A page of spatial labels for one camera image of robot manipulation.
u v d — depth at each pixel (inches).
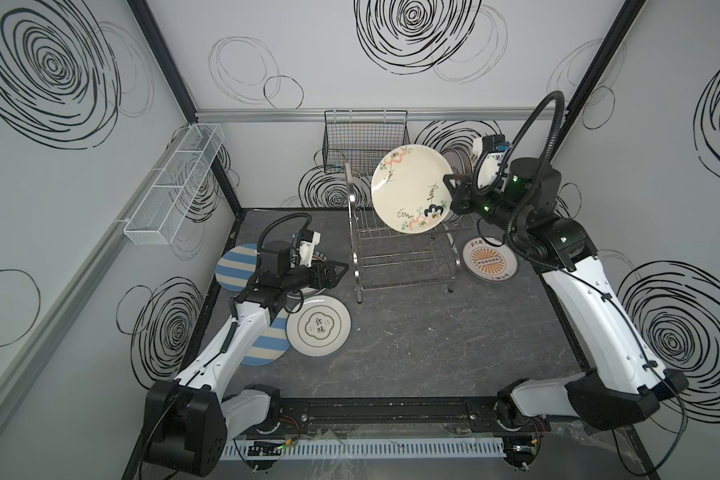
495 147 19.5
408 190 25.8
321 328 35.0
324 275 27.3
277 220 23.1
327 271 27.3
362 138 37.9
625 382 14.8
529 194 16.4
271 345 33.9
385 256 40.2
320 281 27.3
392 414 29.7
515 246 17.5
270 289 24.0
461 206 21.4
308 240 27.5
